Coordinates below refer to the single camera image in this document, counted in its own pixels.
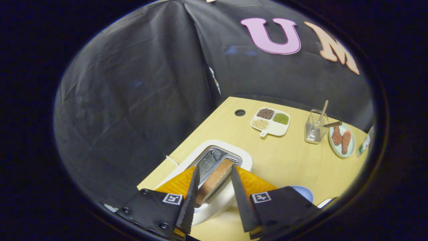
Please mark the pale green plate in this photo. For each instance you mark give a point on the pale green plate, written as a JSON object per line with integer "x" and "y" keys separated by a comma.
{"x": 337, "y": 150}

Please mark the clear water bottle green cap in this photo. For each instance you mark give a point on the clear water bottle green cap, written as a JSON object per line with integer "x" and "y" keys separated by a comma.
{"x": 364, "y": 145}

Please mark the white divided dish with beans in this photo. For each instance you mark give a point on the white divided dish with beans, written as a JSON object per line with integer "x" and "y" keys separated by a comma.
{"x": 277, "y": 129}

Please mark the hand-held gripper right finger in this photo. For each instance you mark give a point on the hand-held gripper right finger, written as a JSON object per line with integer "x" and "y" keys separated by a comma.
{"x": 241, "y": 201}

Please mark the plain white bread slice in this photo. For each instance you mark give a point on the plain white bread slice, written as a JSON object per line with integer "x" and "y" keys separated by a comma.
{"x": 215, "y": 179}

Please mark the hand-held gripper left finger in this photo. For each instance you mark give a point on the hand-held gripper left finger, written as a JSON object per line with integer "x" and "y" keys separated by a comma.
{"x": 191, "y": 201}

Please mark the blue plate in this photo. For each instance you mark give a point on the blue plate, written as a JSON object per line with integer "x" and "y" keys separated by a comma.
{"x": 306, "y": 193}

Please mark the brown cooked meat piece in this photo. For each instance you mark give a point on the brown cooked meat piece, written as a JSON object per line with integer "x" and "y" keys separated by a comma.
{"x": 346, "y": 142}
{"x": 336, "y": 135}

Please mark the white plate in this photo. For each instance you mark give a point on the white plate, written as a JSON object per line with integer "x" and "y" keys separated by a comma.
{"x": 324, "y": 203}

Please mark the white toaster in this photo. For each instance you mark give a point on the white toaster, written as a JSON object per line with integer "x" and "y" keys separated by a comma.
{"x": 234, "y": 149}

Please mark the black backdrop cloth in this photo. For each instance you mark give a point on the black backdrop cloth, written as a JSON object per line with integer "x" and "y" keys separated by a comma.
{"x": 133, "y": 100}

